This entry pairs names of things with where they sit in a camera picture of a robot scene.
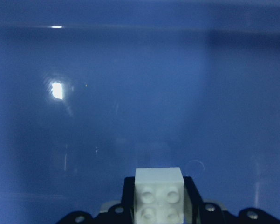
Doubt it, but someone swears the white block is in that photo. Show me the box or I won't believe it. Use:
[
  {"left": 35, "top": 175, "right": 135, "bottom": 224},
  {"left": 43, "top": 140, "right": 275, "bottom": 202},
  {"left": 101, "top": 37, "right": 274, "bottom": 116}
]
[{"left": 134, "top": 167, "right": 184, "bottom": 224}]

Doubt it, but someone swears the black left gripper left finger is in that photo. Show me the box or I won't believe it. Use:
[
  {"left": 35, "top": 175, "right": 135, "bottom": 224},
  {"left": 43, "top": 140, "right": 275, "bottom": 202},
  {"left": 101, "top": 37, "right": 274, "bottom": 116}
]
[{"left": 121, "top": 177, "right": 135, "bottom": 224}]

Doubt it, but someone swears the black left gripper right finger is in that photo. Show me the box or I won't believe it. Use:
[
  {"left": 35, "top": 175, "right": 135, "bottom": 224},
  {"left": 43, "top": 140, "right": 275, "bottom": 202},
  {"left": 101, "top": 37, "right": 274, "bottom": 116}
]
[{"left": 183, "top": 176, "right": 203, "bottom": 224}]

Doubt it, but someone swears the blue plastic tray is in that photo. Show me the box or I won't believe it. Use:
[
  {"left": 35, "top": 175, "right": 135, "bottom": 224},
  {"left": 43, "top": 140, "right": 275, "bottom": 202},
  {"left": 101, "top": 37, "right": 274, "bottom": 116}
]
[{"left": 0, "top": 0, "right": 280, "bottom": 224}]

